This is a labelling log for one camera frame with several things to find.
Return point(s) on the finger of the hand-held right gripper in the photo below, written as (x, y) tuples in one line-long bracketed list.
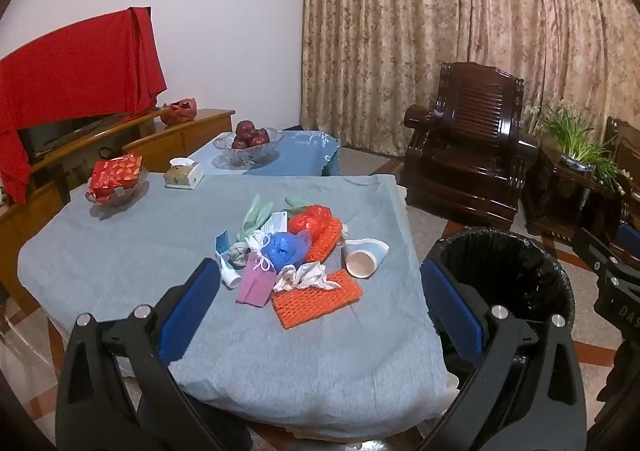
[(595, 251), (630, 237)]

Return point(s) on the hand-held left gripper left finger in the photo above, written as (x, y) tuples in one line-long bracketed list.
[(187, 311)]

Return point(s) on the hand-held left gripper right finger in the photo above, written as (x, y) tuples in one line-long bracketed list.
[(452, 311)]

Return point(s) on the black lined trash bin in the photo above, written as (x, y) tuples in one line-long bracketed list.
[(510, 271)]

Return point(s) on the long green plastic bag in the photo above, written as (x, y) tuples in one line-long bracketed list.
[(252, 216)]

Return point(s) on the white printed wrapper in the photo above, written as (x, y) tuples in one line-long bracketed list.
[(274, 223)]

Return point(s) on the red plastic bag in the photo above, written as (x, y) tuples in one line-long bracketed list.
[(310, 221)]

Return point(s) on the dark wooden side table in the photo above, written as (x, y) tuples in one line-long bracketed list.
[(560, 196)]

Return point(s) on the purple paper bag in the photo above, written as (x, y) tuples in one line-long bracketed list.
[(255, 283)]

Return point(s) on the blue white packet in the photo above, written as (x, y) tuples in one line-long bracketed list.
[(221, 243)]

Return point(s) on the dark wooden armchair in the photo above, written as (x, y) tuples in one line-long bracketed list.
[(470, 156), (625, 151)]

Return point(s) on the paper cup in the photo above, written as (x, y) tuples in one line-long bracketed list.
[(362, 258)]

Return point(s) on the potted green plant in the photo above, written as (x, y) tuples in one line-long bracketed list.
[(575, 141)]

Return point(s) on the blue plastic bag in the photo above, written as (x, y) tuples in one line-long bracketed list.
[(285, 248)]

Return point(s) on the crumpled white tissue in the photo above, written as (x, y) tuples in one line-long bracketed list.
[(305, 277)]

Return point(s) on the glass dish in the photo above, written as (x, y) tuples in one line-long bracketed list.
[(135, 191)]

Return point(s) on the orange foam net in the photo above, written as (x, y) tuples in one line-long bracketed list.
[(325, 241), (320, 303)]

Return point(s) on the tissue box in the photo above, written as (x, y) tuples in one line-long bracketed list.
[(182, 175)]

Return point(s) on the short green plastic bag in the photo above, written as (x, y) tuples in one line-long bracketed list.
[(297, 202)]

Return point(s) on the glass fruit bowl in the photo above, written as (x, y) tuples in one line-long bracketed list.
[(250, 156)]

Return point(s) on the red apple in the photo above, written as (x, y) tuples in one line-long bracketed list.
[(245, 128), (239, 143), (261, 137)]

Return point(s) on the curved wooden chair back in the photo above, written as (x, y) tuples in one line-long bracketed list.
[(100, 133)]

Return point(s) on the red patterned bag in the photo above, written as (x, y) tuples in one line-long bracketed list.
[(177, 112)]

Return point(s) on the black television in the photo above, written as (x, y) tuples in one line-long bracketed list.
[(50, 136)]

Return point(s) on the red cloth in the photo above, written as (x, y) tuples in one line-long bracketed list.
[(75, 71)]

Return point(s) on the beige patterned curtain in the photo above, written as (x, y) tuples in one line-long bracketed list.
[(400, 31)]

